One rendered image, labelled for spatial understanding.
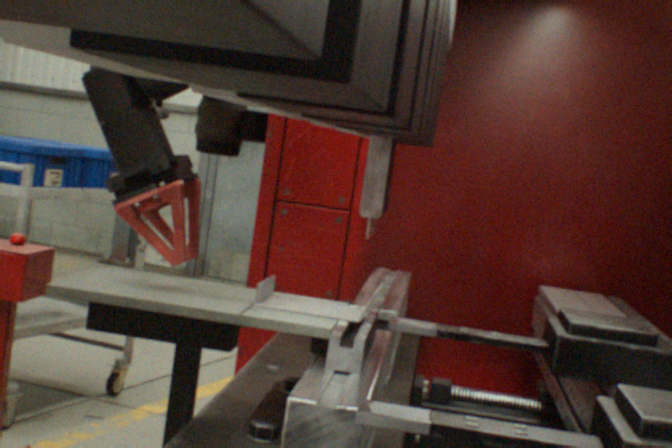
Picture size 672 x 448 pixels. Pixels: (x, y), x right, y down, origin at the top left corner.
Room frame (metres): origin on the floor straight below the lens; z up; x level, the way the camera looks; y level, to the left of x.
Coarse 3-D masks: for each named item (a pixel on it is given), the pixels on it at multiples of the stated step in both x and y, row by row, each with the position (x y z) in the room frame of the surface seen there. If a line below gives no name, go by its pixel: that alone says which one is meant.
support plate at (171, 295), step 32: (64, 288) 1.03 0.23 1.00; (96, 288) 1.04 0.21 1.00; (128, 288) 1.07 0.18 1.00; (160, 288) 1.10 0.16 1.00; (192, 288) 1.13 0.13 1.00; (224, 288) 1.16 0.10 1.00; (224, 320) 1.01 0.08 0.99; (256, 320) 1.01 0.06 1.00; (288, 320) 1.02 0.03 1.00; (320, 320) 1.04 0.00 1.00
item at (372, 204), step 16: (384, 144) 1.04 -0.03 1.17; (368, 160) 1.04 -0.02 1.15; (384, 160) 1.04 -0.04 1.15; (368, 176) 1.04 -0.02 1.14; (384, 176) 1.04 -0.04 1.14; (368, 192) 1.04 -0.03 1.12; (384, 192) 1.04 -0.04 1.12; (368, 208) 1.04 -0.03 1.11; (384, 208) 1.08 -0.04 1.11; (368, 224) 1.04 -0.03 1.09
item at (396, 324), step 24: (576, 312) 1.09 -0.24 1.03; (432, 336) 1.06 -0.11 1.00; (456, 336) 1.06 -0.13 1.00; (480, 336) 1.06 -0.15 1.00; (504, 336) 1.07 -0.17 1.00; (552, 336) 1.04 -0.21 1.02; (576, 336) 1.01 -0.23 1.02; (600, 336) 1.02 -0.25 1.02; (624, 336) 1.01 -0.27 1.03; (648, 336) 1.01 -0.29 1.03; (552, 360) 1.01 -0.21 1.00; (576, 360) 1.01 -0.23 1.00; (600, 360) 1.00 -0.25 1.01; (624, 360) 1.00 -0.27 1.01; (648, 360) 1.00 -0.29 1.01; (624, 384) 1.00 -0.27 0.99; (648, 384) 1.00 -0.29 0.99
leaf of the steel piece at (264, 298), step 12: (264, 288) 1.10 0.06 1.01; (264, 300) 1.10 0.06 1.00; (276, 300) 1.12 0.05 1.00; (288, 300) 1.13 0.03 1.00; (300, 300) 1.14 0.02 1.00; (312, 300) 1.15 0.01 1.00; (300, 312) 1.06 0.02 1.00; (312, 312) 1.07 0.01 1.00; (324, 312) 1.08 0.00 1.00; (336, 312) 1.09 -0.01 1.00; (348, 312) 1.10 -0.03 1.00; (360, 312) 1.11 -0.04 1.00
